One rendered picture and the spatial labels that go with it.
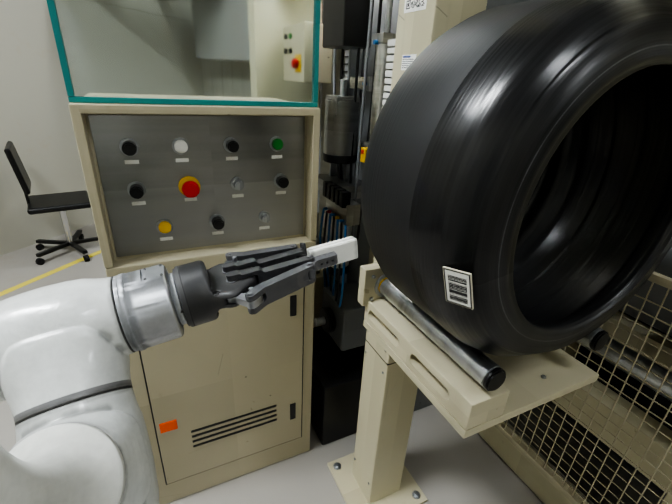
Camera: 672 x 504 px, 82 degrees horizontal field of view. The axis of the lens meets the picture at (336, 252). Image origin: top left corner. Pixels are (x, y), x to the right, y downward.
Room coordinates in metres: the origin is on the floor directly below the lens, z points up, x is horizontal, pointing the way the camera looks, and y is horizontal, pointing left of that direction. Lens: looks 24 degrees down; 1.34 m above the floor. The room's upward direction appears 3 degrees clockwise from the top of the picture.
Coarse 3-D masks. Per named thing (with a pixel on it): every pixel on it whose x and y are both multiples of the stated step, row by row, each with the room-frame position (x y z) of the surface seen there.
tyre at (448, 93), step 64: (576, 0) 0.55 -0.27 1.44; (640, 0) 0.55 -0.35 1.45; (448, 64) 0.59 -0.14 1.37; (512, 64) 0.50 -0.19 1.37; (576, 64) 0.48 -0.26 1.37; (640, 64) 0.52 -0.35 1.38; (384, 128) 0.62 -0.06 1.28; (448, 128) 0.50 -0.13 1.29; (512, 128) 0.46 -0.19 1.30; (576, 128) 0.88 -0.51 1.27; (640, 128) 0.78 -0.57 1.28; (384, 192) 0.58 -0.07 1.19; (448, 192) 0.47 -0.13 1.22; (512, 192) 0.45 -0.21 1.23; (576, 192) 0.87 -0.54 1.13; (640, 192) 0.76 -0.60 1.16; (384, 256) 0.60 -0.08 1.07; (448, 256) 0.46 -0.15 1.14; (512, 256) 0.46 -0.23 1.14; (576, 256) 0.78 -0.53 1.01; (640, 256) 0.64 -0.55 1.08; (448, 320) 0.49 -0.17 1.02; (512, 320) 0.48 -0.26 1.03; (576, 320) 0.57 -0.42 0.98
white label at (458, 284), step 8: (448, 272) 0.45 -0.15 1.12; (456, 272) 0.45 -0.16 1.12; (464, 272) 0.44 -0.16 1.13; (448, 280) 0.46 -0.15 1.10; (456, 280) 0.45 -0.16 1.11; (464, 280) 0.44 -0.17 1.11; (448, 288) 0.46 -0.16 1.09; (456, 288) 0.45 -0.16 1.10; (464, 288) 0.44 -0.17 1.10; (472, 288) 0.44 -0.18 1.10; (448, 296) 0.46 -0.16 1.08; (456, 296) 0.45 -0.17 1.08; (464, 296) 0.44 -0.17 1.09; (472, 296) 0.44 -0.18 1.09; (464, 304) 0.45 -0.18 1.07; (472, 304) 0.44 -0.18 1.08
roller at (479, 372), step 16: (384, 288) 0.77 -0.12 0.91; (400, 304) 0.71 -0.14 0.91; (416, 320) 0.66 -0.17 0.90; (432, 320) 0.63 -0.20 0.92; (432, 336) 0.61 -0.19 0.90; (448, 336) 0.59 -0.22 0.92; (448, 352) 0.57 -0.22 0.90; (464, 352) 0.55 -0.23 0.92; (480, 352) 0.54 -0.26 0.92; (464, 368) 0.53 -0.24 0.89; (480, 368) 0.51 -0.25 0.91; (496, 368) 0.50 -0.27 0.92; (480, 384) 0.50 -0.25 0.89; (496, 384) 0.50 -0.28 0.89
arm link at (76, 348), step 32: (64, 288) 0.34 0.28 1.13; (96, 288) 0.34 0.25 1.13; (0, 320) 0.30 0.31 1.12; (32, 320) 0.30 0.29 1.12; (64, 320) 0.31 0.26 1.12; (96, 320) 0.32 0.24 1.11; (0, 352) 0.28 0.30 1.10; (32, 352) 0.28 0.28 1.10; (64, 352) 0.29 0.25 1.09; (96, 352) 0.30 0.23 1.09; (128, 352) 0.33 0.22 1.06; (0, 384) 0.27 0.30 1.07; (32, 384) 0.26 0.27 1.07; (64, 384) 0.27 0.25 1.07; (96, 384) 0.28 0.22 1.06; (128, 384) 0.31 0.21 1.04; (32, 416) 0.25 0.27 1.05
